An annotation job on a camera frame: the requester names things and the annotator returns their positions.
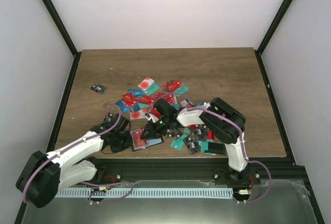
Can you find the teal card top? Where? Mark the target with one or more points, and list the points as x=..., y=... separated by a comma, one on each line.
x=151, y=89

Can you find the black frame post right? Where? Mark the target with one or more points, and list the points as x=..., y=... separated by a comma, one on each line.
x=273, y=26

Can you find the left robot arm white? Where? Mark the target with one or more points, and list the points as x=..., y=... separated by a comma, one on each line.
x=45, y=174

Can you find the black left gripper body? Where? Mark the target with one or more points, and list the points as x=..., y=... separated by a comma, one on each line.
x=121, y=144

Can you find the teal card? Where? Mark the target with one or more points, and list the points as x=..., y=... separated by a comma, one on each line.
x=181, y=90
x=151, y=89

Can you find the black frame post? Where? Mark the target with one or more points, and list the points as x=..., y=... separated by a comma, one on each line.
x=60, y=26
x=273, y=26

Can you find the black leather card holder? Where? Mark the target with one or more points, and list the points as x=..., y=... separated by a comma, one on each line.
x=151, y=142

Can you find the blue card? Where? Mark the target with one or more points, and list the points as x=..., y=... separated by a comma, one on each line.
x=137, y=93

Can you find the black box on cards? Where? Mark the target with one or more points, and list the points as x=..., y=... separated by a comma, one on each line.
x=216, y=148

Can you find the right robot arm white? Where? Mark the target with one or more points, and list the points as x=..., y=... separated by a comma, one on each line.
x=225, y=123

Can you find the black front rail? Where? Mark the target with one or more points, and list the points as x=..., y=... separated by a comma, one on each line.
x=201, y=169

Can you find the black frame post left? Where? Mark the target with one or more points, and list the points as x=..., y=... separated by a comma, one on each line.
x=60, y=26

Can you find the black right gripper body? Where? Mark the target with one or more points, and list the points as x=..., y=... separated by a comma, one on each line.
x=162, y=127

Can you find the light blue slotted cable duct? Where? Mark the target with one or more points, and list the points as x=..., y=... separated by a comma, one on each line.
x=114, y=193

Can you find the white card red circle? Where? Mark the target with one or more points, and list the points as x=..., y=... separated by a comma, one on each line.
x=146, y=83

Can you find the teal card right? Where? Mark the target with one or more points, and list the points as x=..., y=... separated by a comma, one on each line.
x=181, y=90

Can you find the black VIP card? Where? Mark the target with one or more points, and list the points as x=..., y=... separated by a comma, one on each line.
x=98, y=88

